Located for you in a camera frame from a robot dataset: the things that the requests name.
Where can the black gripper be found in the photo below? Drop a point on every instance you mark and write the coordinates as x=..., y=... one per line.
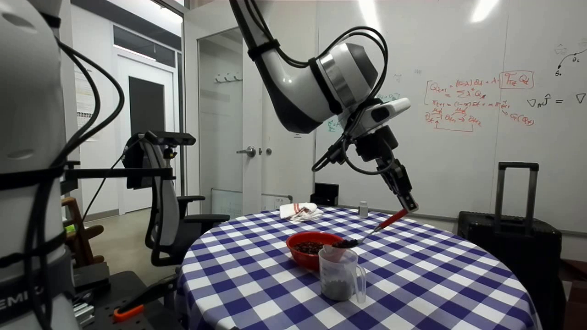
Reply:
x=378, y=148

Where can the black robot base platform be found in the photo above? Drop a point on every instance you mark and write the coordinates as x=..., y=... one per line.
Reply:
x=122, y=294

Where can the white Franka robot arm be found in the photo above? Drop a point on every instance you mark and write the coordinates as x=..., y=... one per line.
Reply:
x=30, y=122

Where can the clear plastic measuring jug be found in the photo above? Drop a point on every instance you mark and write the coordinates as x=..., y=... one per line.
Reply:
x=336, y=269

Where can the brown beans in jug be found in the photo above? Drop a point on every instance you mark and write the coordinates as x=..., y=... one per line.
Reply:
x=336, y=291

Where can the small white bottle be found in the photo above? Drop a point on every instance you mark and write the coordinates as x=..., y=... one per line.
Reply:
x=364, y=212

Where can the whiteboard with writing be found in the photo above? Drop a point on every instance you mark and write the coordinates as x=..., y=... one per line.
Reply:
x=465, y=166

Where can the small black box device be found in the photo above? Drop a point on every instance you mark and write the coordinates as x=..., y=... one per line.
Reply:
x=325, y=195

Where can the blue white checkered tablecloth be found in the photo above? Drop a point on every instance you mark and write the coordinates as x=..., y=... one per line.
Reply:
x=428, y=287

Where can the white towel red stripes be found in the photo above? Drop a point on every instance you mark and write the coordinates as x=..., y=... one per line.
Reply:
x=300, y=212

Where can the brown beans in bowl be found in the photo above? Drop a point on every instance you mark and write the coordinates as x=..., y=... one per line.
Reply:
x=307, y=248

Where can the red bowl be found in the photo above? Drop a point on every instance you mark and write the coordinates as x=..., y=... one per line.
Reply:
x=300, y=258

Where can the white door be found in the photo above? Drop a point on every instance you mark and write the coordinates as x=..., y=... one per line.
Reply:
x=226, y=122

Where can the black office chair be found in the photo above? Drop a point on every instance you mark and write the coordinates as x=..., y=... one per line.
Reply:
x=162, y=208

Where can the black horizontal mounting bar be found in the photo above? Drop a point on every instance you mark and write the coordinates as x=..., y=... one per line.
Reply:
x=103, y=173

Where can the brown wooden stand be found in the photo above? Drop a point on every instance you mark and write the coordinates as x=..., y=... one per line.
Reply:
x=79, y=236

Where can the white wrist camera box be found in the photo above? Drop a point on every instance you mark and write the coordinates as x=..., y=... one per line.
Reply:
x=388, y=111

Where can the black stereo camera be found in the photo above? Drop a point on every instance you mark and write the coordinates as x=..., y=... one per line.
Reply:
x=175, y=138

